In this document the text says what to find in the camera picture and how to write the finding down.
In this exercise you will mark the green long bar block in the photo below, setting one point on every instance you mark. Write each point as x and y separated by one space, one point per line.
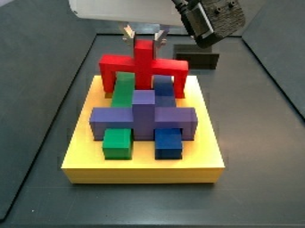
118 138

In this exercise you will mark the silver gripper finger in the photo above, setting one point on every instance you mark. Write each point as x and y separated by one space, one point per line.
161 36
129 33

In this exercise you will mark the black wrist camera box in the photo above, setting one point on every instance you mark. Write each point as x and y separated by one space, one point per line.
212 20

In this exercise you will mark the red cross-shaped block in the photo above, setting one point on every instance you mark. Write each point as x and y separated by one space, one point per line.
145 65

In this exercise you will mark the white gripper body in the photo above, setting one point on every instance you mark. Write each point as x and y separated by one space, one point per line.
143 11

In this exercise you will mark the yellow base board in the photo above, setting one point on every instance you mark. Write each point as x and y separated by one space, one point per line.
200 166

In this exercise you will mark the blue long bar block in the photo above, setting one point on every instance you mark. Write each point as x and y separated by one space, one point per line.
167 137

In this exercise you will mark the purple cross-shaped block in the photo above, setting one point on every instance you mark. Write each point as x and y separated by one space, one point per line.
143 117

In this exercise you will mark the black block holder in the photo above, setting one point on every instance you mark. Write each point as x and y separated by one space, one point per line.
200 58

